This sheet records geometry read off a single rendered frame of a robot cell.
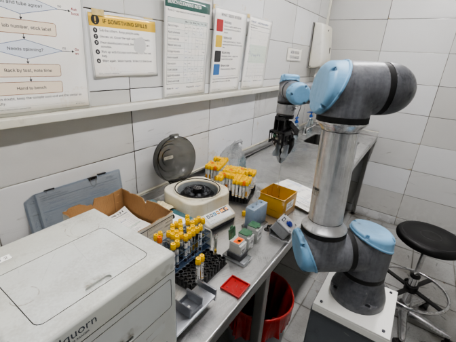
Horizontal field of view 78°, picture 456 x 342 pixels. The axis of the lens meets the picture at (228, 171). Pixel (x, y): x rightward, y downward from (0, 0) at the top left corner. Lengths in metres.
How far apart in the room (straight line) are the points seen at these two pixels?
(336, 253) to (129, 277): 0.50
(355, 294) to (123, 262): 0.62
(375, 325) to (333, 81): 0.64
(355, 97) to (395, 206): 2.78
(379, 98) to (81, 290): 0.67
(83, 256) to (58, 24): 0.71
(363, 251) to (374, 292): 0.14
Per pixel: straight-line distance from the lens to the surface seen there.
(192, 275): 0.95
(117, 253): 0.61
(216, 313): 0.88
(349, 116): 0.66
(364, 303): 0.93
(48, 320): 0.53
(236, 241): 1.00
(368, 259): 0.84
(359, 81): 0.67
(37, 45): 1.04
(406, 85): 0.72
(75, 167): 1.16
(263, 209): 1.21
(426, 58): 3.12
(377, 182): 3.32
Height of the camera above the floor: 1.54
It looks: 22 degrees down
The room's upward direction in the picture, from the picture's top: 3 degrees clockwise
